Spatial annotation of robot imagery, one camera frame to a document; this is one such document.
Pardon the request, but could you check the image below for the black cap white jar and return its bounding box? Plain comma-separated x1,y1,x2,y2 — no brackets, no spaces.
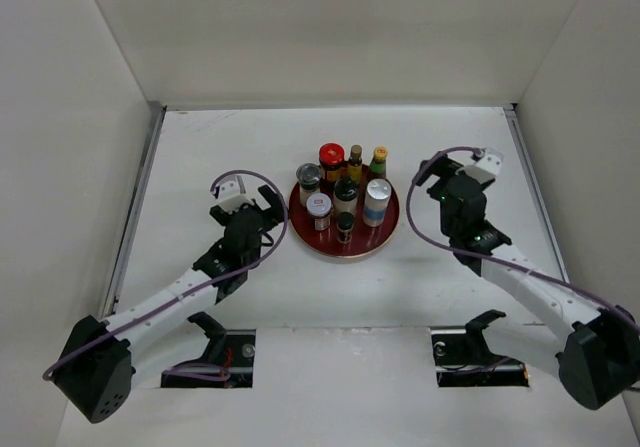
333,176,359,216

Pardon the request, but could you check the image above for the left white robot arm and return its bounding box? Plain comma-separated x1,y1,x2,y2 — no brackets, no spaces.
43,184,288,424

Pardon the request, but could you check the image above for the grey cap salt grinder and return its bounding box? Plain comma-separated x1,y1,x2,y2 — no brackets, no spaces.
296,163,322,208

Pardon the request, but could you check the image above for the green red sauce bottle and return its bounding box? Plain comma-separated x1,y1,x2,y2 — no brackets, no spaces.
368,146,388,179

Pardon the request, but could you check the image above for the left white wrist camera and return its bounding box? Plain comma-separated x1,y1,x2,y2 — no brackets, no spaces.
212,175,249,214

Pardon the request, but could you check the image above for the small yellow label bottle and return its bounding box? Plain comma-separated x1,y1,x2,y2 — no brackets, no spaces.
346,144,363,184

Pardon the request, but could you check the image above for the red round tray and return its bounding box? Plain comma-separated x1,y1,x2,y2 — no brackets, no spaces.
289,178,401,258

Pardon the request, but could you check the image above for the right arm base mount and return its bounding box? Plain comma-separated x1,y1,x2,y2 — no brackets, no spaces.
430,309,529,388

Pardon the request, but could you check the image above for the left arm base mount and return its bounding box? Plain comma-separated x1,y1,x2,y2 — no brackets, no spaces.
160,312,257,389

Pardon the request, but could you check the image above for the white blue label shaker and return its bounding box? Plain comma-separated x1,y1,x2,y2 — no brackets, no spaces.
363,179,393,228

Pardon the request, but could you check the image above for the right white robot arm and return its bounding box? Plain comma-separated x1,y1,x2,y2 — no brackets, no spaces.
410,147,639,410

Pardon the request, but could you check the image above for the white lid spice jar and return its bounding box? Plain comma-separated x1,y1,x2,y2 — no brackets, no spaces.
306,192,332,232

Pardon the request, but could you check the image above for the small black cap jar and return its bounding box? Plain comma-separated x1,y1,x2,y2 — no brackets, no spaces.
336,212,355,244

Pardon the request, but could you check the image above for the red lid dark jar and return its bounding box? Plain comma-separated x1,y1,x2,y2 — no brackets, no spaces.
318,142,345,187

